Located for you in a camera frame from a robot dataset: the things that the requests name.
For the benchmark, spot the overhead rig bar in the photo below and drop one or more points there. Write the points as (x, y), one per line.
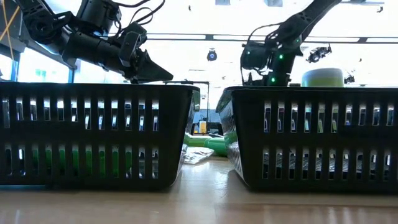
(210, 37)

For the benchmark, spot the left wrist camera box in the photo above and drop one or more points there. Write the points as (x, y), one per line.
(98, 15)

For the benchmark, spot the black slotted plastic basket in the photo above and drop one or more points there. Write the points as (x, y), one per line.
(311, 138)
(93, 137)

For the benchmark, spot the small black mounted camera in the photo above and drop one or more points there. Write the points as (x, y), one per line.
(317, 54)

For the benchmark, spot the black overhead rig camera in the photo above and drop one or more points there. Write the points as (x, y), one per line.
(211, 55)

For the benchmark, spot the green wipes canister white lid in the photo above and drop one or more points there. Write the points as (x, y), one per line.
(320, 79)

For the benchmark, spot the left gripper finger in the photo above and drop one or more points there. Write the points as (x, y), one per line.
(152, 71)

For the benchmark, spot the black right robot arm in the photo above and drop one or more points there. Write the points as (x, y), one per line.
(304, 21)

